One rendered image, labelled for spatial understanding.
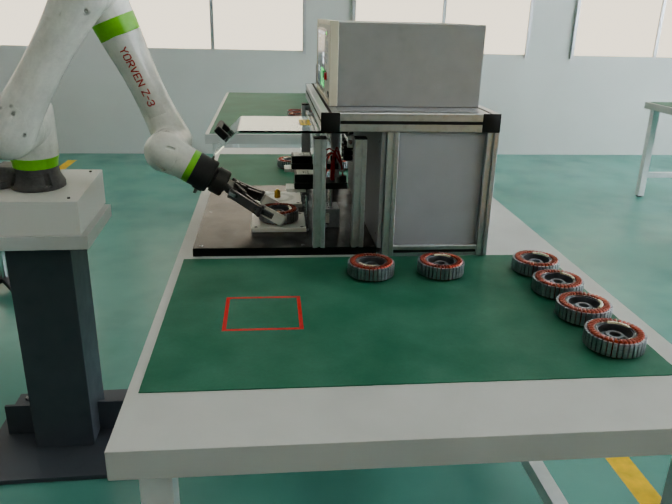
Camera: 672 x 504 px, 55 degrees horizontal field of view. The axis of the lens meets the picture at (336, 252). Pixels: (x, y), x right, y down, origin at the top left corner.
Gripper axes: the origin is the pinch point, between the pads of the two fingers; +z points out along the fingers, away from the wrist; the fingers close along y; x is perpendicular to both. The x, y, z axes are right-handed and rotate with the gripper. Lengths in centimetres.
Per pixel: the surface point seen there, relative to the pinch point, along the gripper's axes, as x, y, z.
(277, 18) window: 47, -472, -15
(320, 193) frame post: 14.5, 19.7, 3.6
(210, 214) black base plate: -12.8, -9.8, -15.4
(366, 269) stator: 7.9, 39.2, 18.0
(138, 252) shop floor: -109, -189, -28
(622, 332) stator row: 29, 71, 58
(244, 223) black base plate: -7.7, -0.7, -6.5
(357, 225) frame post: 11.9, 19.8, 16.2
